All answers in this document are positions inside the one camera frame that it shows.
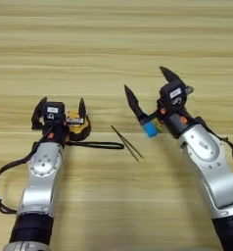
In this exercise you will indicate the blue rectangular eraser block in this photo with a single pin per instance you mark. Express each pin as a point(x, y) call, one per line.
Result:
point(151, 129)

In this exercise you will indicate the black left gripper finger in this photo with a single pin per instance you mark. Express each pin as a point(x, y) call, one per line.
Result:
point(82, 111)
point(38, 112)

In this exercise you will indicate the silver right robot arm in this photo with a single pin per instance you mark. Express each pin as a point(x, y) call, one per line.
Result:
point(213, 170)

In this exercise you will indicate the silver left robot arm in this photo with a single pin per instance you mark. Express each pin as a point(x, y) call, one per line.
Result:
point(43, 183)

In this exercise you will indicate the black labelled box, left gripper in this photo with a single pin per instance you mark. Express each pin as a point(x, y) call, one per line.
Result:
point(53, 111)

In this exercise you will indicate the black labelled box, gripper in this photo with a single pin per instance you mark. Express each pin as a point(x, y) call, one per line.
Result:
point(174, 93)
point(53, 111)

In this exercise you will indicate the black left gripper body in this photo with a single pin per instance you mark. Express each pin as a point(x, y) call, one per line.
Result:
point(58, 134)

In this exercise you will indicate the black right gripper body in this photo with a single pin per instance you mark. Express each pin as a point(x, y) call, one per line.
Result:
point(175, 122)

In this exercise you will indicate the black tweezers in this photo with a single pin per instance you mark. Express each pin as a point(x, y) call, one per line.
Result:
point(120, 134)

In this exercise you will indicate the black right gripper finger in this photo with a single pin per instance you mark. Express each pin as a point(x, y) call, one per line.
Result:
point(170, 75)
point(133, 101)

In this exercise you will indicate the black labelled box, right gripper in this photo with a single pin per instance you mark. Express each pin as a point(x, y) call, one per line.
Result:
point(174, 93)

